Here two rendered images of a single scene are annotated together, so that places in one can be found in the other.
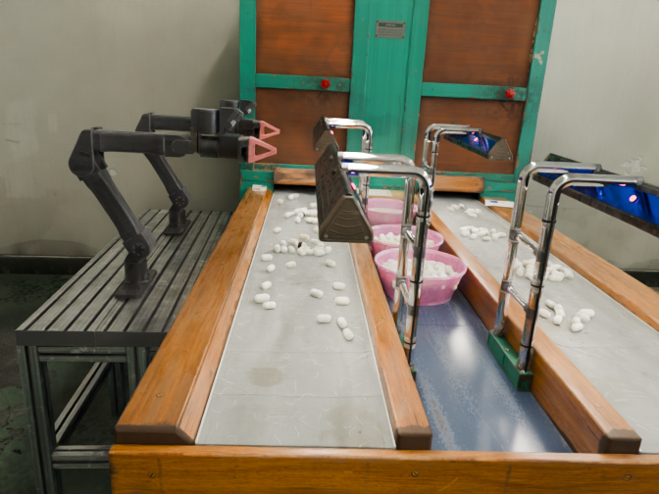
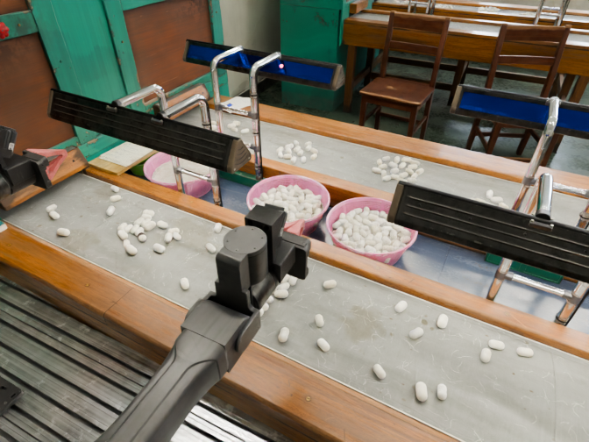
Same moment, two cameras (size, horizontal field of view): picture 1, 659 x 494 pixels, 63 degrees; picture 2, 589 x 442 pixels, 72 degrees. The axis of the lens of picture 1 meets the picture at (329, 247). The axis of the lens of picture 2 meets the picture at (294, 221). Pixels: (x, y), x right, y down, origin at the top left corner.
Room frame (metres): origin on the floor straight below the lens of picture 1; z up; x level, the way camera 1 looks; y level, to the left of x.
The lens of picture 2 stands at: (1.19, 0.64, 1.52)
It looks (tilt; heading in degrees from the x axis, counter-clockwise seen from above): 39 degrees down; 301
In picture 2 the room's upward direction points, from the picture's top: straight up
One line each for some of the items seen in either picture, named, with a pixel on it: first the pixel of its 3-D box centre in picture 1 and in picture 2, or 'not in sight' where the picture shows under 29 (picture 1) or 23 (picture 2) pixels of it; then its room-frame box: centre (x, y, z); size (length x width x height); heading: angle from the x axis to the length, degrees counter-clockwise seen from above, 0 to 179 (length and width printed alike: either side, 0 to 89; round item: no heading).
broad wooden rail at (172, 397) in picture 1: (234, 271); (234, 375); (1.57, 0.29, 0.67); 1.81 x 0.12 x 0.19; 3
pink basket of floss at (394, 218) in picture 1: (385, 216); (183, 174); (2.20, -0.23, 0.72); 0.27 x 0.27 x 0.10
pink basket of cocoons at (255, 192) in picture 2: (402, 247); (288, 209); (1.76, -0.25, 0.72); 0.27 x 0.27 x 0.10
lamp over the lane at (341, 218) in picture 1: (336, 178); (582, 249); (1.05, -0.01, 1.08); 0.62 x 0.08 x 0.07; 3
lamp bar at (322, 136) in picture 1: (324, 131); (138, 124); (2.02, 0.04, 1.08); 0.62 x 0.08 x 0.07; 3
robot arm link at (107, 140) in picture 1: (132, 153); (161, 425); (1.43, 0.54, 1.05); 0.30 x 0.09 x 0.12; 95
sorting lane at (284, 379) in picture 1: (303, 257); (280, 295); (1.58, 0.08, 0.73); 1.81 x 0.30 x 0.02; 3
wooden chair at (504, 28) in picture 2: not in sight; (521, 106); (1.24, -2.30, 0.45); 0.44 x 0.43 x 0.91; 25
